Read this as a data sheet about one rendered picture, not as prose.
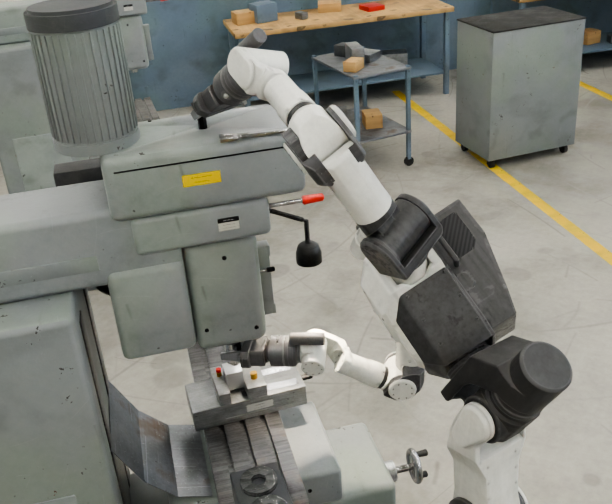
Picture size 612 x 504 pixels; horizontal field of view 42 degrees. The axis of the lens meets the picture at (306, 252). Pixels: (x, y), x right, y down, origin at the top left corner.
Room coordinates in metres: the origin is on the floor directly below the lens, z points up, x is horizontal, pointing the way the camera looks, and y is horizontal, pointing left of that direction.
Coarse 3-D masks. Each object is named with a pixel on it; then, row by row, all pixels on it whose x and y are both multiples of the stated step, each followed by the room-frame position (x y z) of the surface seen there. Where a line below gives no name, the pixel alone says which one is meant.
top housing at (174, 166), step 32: (160, 128) 1.87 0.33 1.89; (192, 128) 1.85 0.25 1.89; (224, 128) 1.83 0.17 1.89; (256, 128) 1.81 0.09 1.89; (128, 160) 1.69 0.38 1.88; (160, 160) 1.71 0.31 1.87; (192, 160) 1.72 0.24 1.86; (224, 160) 1.73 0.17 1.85; (256, 160) 1.75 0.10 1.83; (288, 160) 1.77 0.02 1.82; (128, 192) 1.69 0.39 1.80; (160, 192) 1.70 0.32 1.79; (192, 192) 1.72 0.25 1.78; (224, 192) 1.73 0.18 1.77; (256, 192) 1.75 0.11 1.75; (288, 192) 1.77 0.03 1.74
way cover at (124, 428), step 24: (120, 408) 1.86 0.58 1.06; (120, 432) 1.74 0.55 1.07; (144, 432) 1.86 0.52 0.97; (168, 432) 1.93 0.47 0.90; (192, 432) 1.94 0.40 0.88; (120, 456) 1.64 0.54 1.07; (144, 456) 1.74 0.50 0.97; (168, 456) 1.81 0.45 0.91; (192, 456) 1.83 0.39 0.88; (144, 480) 1.64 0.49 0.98; (168, 480) 1.70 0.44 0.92; (192, 480) 1.73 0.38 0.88
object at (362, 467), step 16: (336, 432) 2.04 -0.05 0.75; (352, 432) 2.04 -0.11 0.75; (368, 432) 2.04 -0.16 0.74; (336, 448) 1.97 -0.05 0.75; (352, 448) 1.96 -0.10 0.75; (368, 448) 1.95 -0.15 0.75; (352, 464) 1.89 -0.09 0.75; (368, 464) 1.88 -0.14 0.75; (384, 464) 1.88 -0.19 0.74; (352, 480) 1.82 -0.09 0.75; (368, 480) 1.81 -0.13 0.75; (384, 480) 1.81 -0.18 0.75; (144, 496) 1.82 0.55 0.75; (160, 496) 1.82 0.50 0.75; (352, 496) 1.76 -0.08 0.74; (368, 496) 1.77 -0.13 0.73; (384, 496) 1.78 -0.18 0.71
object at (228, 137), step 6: (252, 132) 1.77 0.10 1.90; (258, 132) 1.76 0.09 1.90; (264, 132) 1.76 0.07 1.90; (270, 132) 1.76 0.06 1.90; (276, 132) 1.76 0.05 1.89; (282, 132) 1.76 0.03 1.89; (222, 138) 1.74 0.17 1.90; (228, 138) 1.74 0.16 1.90; (234, 138) 1.74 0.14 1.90; (240, 138) 1.75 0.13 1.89
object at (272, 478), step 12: (252, 468) 1.47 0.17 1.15; (264, 468) 1.47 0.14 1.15; (276, 468) 1.48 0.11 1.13; (240, 480) 1.43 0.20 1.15; (252, 480) 1.44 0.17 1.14; (264, 480) 1.44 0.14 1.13; (276, 480) 1.42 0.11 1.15; (240, 492) 1.41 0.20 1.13; (252, 492) 1.39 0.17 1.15; (264, 492) 1.39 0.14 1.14; (276, 492) 1.40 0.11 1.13; (288, 492) 1.40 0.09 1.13
